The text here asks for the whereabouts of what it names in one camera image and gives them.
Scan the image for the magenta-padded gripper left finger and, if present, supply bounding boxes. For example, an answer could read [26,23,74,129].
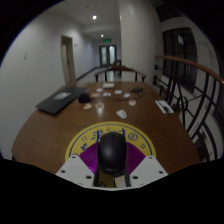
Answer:
[55,142,101,188]

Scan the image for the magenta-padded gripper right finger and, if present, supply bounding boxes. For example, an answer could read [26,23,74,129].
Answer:
[123,142,169,188]

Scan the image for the black computer mouse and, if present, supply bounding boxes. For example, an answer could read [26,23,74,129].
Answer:
[96,131,128,178]

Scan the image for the round yellow mouse pad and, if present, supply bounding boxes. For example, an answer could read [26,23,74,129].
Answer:
[64,120,157,188]

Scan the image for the white figure sticker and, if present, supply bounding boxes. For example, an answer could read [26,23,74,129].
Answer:
[115,109,128,120]

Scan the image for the white rectangular card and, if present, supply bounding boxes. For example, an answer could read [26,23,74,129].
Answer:
[154,99,175,115]

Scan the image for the black closed laptop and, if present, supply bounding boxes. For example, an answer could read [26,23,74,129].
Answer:
[35,86,90,116]

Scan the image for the small black box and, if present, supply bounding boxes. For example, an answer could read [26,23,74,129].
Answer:
[78,92,91,104]

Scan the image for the black railing with wooden handrail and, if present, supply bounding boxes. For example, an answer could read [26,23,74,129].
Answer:
[152,54,224,163]

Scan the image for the pale single door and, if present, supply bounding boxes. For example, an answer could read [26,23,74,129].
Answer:
[60,35,77,85]

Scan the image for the dark framed window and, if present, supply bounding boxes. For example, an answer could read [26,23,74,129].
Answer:
[162,27,198,94]

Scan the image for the glass double door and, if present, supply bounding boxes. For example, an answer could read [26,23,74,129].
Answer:
[98,44,118,67]

